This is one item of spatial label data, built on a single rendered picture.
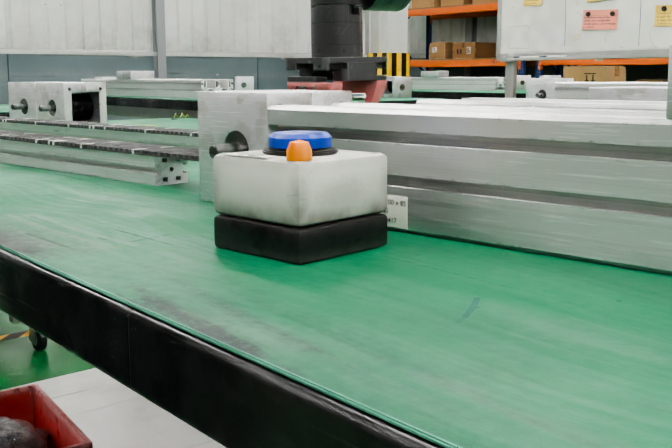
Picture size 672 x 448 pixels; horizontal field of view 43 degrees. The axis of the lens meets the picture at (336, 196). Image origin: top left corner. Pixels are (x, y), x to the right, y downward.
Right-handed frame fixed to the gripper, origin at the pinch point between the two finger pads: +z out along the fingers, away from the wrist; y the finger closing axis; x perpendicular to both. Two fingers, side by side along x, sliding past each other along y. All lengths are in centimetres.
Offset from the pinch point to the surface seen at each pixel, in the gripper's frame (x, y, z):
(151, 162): 5.2, -21.4, 0.9
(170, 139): 28.7, -2.5, 1.3
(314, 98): -15.3, -18.9, -5.7
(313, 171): -31.3, -35.0, -2.5
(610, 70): 162, 398, -1
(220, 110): -9.4, -24.2, -4.8
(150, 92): 290, 171, 5
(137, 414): 74, 19, 60
